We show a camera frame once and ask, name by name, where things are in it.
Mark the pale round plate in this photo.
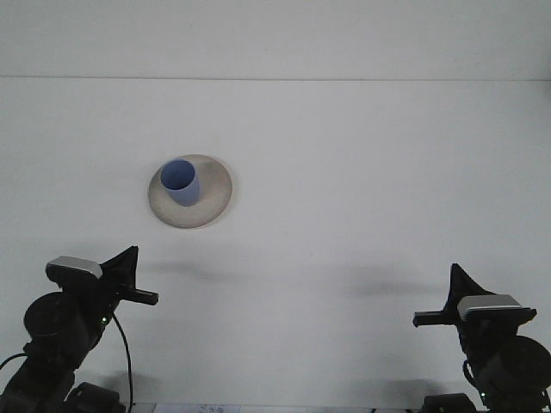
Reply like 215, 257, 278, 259
148, 153, 234, 230

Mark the pale blue cup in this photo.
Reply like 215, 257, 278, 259
159, 158, 203, 209

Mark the white printed paper sheet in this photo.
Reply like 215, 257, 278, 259
150, 402, 236, 413

